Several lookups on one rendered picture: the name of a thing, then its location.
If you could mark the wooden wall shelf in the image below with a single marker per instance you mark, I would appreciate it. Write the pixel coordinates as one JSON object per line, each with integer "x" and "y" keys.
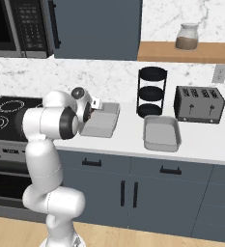
{"x": 188, "y": 53}

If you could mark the white wall outlet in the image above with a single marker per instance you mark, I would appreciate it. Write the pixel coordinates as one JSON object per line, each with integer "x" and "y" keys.
{"x": 220, "y": 73}

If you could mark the glass jar with brown contents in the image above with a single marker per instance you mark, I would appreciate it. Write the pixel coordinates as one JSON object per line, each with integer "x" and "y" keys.
{"x": 186, "y": 38}

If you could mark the blue drawer front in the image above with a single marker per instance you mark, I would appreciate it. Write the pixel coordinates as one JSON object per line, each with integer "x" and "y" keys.
{"x": 194, "y": 172}
{"x": 110, "y": 162}

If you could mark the dark grey four-slot toaster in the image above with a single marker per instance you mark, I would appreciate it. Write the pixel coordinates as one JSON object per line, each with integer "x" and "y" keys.
{"x": 199, "y": 107}

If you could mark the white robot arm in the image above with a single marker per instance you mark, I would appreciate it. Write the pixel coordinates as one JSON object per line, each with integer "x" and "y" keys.
{"x": 41, "y": 160}

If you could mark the blue wall cupboard door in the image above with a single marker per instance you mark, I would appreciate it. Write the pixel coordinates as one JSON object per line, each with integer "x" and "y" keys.
{"x": 98, "y": 29}

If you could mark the blue base cupboard door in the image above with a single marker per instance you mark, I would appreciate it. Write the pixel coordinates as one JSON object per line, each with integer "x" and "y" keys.
{"x": 101, "y": 199}
{"x": 168, "y": 209}

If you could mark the blue drawer cabinet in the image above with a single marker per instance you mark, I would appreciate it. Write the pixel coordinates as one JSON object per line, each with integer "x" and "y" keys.
{"x": 218, "y": 205}

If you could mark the steel and black microwave oven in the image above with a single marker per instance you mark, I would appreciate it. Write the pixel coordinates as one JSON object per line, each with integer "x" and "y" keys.
{"x": 20, "y": 25}

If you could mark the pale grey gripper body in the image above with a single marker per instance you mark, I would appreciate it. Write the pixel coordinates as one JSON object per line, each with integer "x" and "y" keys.
{"x": 89, "y": 115}

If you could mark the black hob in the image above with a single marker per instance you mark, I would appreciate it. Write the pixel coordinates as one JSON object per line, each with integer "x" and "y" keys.
{"x": 7, "y": 112}

